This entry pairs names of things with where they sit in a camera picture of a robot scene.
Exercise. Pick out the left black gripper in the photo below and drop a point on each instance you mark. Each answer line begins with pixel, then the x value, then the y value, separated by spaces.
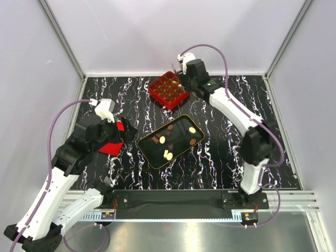
pixel 126 136

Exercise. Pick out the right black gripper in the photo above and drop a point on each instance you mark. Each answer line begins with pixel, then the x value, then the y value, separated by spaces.
pixel 182 78

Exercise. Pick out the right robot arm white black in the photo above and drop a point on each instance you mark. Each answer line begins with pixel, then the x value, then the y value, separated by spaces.
pixel 256 145

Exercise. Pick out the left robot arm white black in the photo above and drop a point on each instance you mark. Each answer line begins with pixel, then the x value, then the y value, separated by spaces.
pixel 41 228

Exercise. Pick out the red compartment chocolate box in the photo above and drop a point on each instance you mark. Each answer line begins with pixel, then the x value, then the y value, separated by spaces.
pixel 166 93

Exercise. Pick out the white square chocolate bottom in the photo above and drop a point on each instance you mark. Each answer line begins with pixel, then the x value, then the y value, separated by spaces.
pixel 165 153

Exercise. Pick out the white oval chocolate bottom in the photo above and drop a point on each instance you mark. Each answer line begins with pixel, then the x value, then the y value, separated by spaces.
pixel 169 156

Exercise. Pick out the red box lid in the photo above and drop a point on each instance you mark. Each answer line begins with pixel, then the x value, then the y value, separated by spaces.
pixel 113 148

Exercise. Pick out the black gold-rimmed tray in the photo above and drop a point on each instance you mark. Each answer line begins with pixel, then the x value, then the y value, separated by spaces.
pixel 180 137

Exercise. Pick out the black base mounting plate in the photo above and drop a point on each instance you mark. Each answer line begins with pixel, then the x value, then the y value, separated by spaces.
pixel 180 203

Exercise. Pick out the left electronics board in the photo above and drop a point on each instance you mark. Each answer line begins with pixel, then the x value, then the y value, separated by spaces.
pixel 108 215

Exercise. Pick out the electronics board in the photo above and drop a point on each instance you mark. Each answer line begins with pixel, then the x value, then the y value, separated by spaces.
pixel 250 217
pixel 108 215

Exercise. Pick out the right electronics board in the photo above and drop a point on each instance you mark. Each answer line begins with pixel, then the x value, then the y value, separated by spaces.
pixel 250 217

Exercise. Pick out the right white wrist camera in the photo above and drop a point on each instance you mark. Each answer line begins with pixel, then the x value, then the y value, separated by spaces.
pixel 184 59

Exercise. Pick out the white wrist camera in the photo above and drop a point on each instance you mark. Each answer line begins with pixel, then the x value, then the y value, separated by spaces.
pixel 184 59
pixel 104 110

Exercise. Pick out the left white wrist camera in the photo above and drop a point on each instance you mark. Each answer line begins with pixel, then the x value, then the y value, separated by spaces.
pixel 104 110

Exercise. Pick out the aluminium frame rail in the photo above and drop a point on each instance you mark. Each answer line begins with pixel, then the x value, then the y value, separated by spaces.
pixel 229 217

